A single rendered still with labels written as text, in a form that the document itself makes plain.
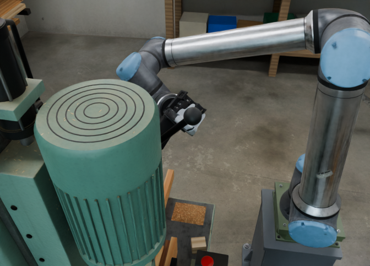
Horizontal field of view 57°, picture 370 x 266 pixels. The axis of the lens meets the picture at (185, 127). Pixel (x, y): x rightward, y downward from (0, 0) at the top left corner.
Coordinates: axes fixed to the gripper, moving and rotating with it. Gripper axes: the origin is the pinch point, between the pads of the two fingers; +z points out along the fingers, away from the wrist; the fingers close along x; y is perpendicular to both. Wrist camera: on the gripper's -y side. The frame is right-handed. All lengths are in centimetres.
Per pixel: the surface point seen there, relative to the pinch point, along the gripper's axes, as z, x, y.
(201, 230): -16.9, 30.6, -19.4
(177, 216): -22.2, 24.0, -21.5
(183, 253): -12.3, 27.7, -26.9
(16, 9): -285, -96, -5
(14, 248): 7.2, -14.3, -38.5
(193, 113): 13.3, -6.6, 2.0
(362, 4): -218, 140, 222
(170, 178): -32.4, 18.5, -14.5
